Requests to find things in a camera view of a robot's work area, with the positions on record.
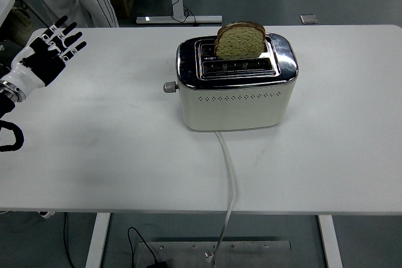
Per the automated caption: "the black cable with adapter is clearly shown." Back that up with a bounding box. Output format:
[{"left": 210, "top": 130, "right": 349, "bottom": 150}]
[{"left": 127, "top": 226, "right": 169, "bottom": 268}]

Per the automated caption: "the brown cardboard box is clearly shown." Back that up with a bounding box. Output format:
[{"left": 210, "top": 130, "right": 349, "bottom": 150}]
[{"left": 108, "top": 0, "right": 136, "bottom": 19}]

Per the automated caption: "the white power cord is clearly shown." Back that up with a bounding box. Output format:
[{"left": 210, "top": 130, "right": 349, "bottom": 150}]
[{"left": 210, "top": 131, "right": 241, "bottom": 264}]

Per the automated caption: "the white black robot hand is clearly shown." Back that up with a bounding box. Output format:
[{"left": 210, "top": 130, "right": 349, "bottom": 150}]
[{"left": 0, "top": 15, "right": 88, "bottom": 98}]

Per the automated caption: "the brown bread slice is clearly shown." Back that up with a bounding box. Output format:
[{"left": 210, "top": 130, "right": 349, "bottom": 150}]
[{"left": 214, "top": 21, "right": 266, "bottom": 60}]

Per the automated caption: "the grey metal plate with screws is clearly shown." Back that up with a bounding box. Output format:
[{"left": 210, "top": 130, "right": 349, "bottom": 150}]
[{"left": 131, "top": 240, "right": 292, "bottom": 268}]

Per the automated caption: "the white side table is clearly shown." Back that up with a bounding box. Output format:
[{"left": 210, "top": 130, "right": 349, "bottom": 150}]
[{"left": 0, "top": 0, "right": 16, "bottom": 27}]

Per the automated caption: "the white table leg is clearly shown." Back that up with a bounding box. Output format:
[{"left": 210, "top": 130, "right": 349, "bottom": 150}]
[
  {"left": 84, "top": 212, "right": 111, "bottom": 268},
  {"left": 317, "top": 214, "right": 344, "bottom": 268}
]

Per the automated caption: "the thin black cable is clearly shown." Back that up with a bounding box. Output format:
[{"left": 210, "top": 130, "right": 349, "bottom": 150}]
[{"left": 62, "top": 212, "right": 76, "bottom": 268}]

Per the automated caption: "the white chrome toaster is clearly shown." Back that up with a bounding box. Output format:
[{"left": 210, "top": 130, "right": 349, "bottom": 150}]
[{"left": 175, "top": 32, "right": 299, "bottom": 132}]

